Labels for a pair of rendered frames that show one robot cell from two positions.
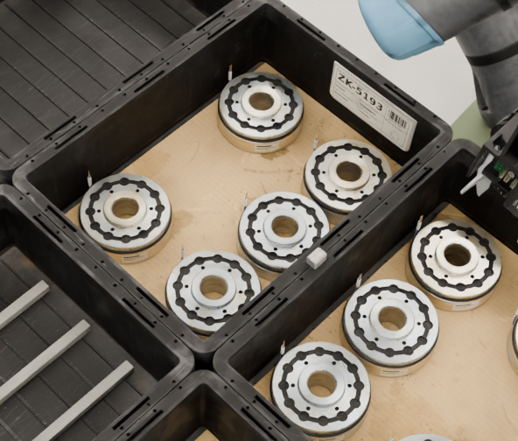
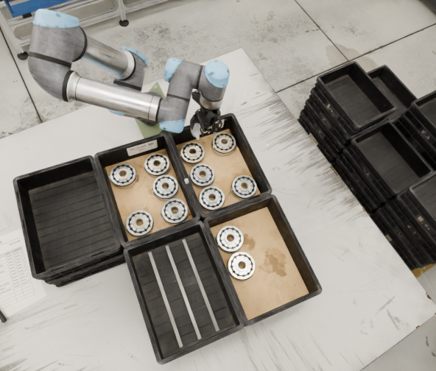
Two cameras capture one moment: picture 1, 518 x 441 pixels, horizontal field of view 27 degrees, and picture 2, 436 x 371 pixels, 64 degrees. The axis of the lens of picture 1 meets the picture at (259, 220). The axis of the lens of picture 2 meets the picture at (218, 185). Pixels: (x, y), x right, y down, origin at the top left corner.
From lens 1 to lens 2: 58 cm
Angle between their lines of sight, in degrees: 34
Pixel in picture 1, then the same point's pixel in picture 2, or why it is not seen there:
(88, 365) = (177, 250)
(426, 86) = (122, 133)
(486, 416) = (231, 167)
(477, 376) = (221, 164)
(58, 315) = (159, 252)
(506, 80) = not seen: hidden behind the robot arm
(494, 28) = not seen: hidden behind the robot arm
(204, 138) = (122, 193)
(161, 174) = (128, 210)
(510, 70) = not seen: hidden behind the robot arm
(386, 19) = (177, 126)
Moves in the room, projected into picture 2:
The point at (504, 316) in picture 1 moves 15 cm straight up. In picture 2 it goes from (209, 150) to (211, 132)
